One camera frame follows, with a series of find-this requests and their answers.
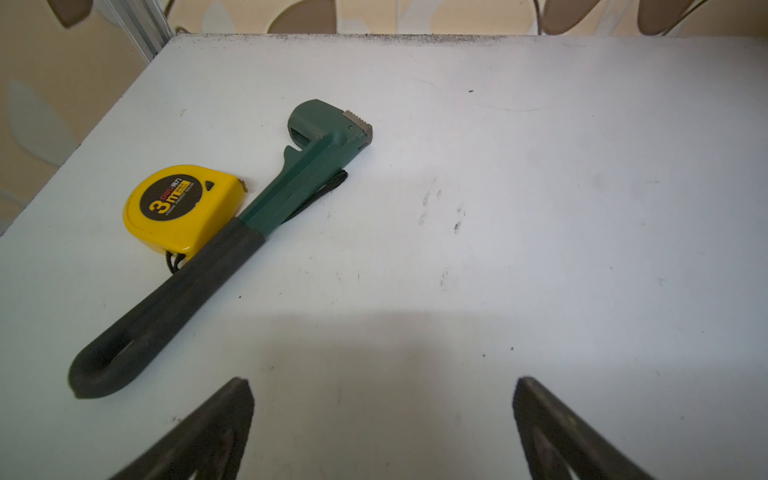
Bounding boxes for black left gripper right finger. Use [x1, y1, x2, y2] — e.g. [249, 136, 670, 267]
[512, 376, 651, 479]

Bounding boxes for yellow tape measure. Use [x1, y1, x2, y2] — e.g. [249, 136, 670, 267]
[123, 165, 247, 260]

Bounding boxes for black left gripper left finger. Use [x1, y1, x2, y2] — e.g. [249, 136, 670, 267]
[113, 377, 254, 479]

